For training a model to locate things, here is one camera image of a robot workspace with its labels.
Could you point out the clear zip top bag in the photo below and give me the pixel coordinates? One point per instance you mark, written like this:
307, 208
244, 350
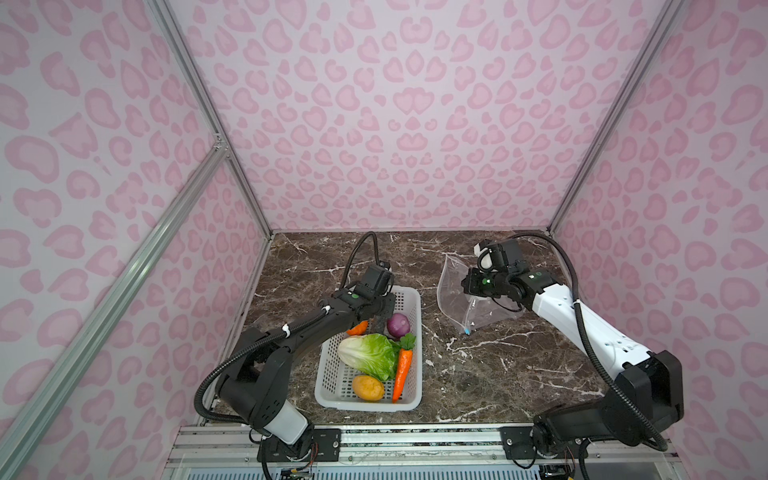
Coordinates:
469, 313

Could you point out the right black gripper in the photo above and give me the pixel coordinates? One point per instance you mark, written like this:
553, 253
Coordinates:
472, 286

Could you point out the orange tomato toy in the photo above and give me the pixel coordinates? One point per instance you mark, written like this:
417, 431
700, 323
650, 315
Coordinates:
359, 330

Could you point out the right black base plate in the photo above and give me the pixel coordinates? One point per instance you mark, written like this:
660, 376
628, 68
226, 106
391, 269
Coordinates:
529, 442

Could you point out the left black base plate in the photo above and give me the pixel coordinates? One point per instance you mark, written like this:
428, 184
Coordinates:
316, 444

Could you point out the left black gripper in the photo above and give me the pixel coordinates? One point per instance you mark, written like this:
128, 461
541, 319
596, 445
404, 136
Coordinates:
390, 306

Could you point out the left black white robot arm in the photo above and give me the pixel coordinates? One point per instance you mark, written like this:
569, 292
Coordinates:
251, 387

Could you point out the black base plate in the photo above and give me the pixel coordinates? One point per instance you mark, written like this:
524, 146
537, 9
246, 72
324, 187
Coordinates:
316, 444
529, 442

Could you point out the orange carrot toy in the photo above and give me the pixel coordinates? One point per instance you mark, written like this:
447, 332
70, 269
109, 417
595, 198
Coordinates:
404, 361

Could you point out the yellow potato toy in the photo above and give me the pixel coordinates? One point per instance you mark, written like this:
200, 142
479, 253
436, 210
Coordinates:
368, 388

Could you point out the green lettuce toy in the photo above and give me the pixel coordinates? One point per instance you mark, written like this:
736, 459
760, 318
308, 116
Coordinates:
374, 355

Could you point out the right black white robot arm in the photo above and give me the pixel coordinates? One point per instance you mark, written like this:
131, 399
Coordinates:
644, 394

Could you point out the white perforated plastic basket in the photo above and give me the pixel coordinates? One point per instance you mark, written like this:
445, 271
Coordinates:
333, 386

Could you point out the aluminium front rail frame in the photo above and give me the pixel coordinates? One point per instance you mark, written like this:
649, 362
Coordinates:
411, 451

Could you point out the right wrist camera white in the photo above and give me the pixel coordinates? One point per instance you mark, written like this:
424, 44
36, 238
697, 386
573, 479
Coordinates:
490, 256

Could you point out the purple onion toy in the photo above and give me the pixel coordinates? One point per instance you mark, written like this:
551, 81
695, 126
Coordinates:
398, 326

